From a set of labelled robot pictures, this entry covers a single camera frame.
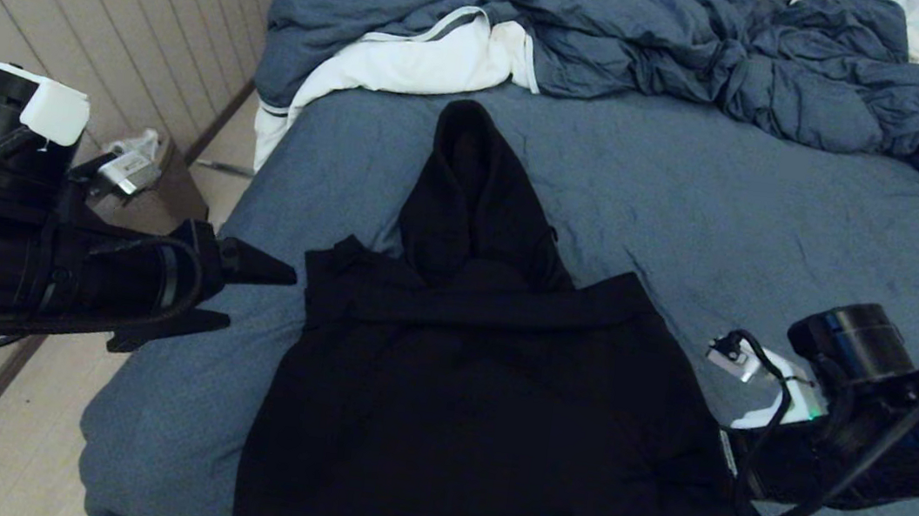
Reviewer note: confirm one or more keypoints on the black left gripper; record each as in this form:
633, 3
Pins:
28, 275

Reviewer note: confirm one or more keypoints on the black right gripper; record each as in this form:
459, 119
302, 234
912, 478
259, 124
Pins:
802, 467

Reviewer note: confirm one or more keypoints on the black hooded sweatshirt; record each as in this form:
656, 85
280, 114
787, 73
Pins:
477, 400

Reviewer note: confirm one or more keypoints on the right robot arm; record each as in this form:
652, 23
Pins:
853, 337

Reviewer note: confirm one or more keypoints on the brown trash bin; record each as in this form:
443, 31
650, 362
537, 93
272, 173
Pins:
186, 202

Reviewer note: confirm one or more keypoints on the white plastic bin bag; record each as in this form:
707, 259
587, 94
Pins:
142, 142

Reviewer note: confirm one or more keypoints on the blue bed sheet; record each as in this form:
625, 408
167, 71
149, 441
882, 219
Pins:
692, 216

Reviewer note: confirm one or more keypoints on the white garment with dark stripe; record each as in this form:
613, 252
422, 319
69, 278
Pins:
377, 68

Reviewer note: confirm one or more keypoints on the crumpled blue duvet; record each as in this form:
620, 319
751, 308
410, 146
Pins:
670, 43

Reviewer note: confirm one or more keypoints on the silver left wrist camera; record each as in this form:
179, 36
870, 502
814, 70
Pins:
128, 173

